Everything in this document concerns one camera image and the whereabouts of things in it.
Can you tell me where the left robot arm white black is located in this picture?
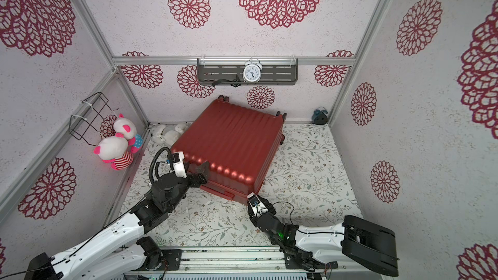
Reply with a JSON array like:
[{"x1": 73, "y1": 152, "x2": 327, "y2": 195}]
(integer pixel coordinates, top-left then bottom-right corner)
[{"x1": 24, "y1": 147, "x2": 210, "y2": 279}]

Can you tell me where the grey metal wall shelf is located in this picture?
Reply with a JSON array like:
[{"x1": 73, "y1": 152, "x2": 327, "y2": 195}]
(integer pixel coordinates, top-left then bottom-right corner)
[{"x1": 197, "y1": 57, "x2": 299, "y2": 86}]

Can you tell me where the black item on shelf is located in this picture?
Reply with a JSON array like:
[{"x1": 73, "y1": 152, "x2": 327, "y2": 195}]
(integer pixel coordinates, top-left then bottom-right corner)
[{"x1": 211, "y1": 78, "x2": 242, "y2": 88}]

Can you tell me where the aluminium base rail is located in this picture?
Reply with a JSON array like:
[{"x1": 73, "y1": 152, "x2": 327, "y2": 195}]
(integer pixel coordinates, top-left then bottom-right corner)
[{"x1": 77, "y1": 246, "x2": 390, "y2": 280}]

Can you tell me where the white alarm clock on shelf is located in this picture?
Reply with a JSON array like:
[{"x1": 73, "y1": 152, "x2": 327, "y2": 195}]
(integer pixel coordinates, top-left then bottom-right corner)
[{"x1": 243, "y1": 58, "x2": 263, "y2": 83}]

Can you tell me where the white pink plush striped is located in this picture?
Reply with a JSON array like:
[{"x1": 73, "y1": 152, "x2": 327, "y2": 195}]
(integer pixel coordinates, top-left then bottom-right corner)
[{"x1": 93, "y1": 134, "x2": 143, "y2": 171}]

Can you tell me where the black wire wall basket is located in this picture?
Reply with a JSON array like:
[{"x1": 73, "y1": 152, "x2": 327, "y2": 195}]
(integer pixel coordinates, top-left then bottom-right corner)
[{"x1": 67, "y1": 92, "x2": 118, "y2": 146}]

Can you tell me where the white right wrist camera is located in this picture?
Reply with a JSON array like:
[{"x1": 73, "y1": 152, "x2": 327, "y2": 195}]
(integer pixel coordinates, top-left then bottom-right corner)
[{"x1": 247, "y1": 193, "x2": 261, "y2": 219}]

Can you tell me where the red hard-shell suitcase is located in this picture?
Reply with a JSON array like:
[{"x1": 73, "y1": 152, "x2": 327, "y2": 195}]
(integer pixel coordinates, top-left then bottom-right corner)
[{"x1": 171, "y1": 95, "x2": 287, "y2": 204}]

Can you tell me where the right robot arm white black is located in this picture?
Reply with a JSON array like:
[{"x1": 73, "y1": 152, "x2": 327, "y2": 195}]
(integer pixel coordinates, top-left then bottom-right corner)
[{"x1": 247, "y1": 193, "x2": 399, "y2": 277}]

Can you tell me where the teal twin-bell alarm clock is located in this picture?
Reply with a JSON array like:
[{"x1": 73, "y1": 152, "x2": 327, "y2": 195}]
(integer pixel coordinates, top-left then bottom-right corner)
[{"x1": 311, "y1": 106, "x2": 329, "y2": 125}]

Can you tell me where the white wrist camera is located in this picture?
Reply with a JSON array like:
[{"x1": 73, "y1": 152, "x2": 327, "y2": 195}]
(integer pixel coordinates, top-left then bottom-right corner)
[
  {"x1": 247, "y1": 193, "x2": 261, "y2": 219},
  {"x1": 171, "y1": 152, "x2": 187, "y2": 178}
]

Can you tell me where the white plush toy on table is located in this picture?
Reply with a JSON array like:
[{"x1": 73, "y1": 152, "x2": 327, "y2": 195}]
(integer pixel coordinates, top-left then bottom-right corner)
[{"x1": 150, "y1": 123, "x2": 190, "y2": 146}]

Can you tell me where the white pink plush upper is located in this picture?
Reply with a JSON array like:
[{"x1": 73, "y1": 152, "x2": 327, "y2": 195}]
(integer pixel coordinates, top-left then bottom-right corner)
[{"x1": 113, "y1": 114, "x2": 143, "y2": 154}]

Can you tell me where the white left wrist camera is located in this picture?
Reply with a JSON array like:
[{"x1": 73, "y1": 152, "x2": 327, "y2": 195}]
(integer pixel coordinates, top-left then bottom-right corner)
[{"x1": 171, "y1": 152, "x2": 187, "y2": 178}]

